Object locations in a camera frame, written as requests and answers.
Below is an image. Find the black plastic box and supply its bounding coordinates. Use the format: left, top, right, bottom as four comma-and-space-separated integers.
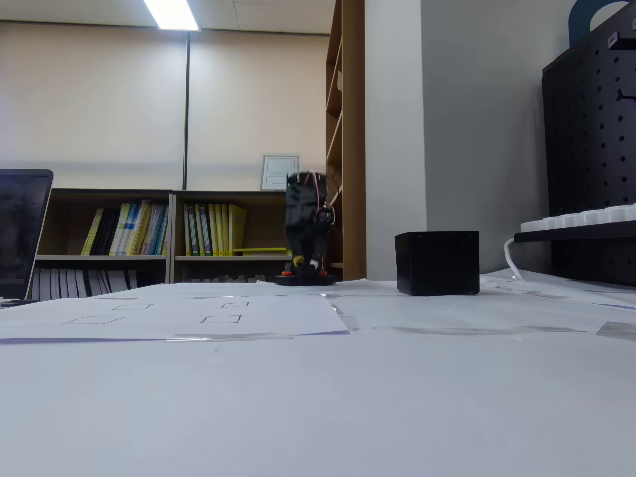
394, 230, 481, 297

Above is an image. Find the black book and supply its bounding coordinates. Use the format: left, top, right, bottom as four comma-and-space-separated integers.
92, 207, 122, 257

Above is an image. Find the ceiling light panel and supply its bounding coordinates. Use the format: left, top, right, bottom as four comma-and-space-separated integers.
142, 0, 202, 33

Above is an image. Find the leaning yellow book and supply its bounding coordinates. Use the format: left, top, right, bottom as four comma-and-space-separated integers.
80, 207, 106, 257

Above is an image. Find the dark vertical wall strip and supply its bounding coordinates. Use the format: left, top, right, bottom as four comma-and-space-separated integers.
182, 29, 192, 191

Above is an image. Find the blue curved object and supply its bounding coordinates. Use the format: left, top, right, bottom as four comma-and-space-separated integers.
567, 0, 636, 40

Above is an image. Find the black pegboard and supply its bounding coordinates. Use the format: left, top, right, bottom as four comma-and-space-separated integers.
540, 29, 636, 288

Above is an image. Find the large yellow binder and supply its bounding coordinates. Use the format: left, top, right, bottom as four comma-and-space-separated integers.
227, 203, 248, 257

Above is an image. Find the white paper with drawn squares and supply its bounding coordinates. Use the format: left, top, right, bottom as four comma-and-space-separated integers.
0, 292, 352, 345

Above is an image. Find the white power strip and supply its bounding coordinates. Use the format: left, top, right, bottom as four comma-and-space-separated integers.
520, 202, 636, 235

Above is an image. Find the black shelf bar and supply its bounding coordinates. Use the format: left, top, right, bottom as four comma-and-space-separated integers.
513, 226, 636, 245

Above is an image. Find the tall wooden bookshelf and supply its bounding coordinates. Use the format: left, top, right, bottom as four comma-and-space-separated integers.
325, 0, 367, 282

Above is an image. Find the white power cable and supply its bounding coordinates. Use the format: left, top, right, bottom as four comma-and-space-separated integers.
503, 236, 536, 284

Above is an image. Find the flat yellow folder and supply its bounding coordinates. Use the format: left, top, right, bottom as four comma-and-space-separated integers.
232, 246, 294, 257

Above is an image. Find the low wooden bookshelf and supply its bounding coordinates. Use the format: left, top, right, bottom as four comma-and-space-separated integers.
170, 190, 295, 284
32, 187, 175, 302

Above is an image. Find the laptop screen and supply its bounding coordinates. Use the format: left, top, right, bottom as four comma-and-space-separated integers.
0, 168, 55, 305

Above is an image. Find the framed white certificate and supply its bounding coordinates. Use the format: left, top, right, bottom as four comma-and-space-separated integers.
261, 154, 301, 192

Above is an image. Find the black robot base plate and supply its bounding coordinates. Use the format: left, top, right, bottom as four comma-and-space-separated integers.
275, 270, 338, 288

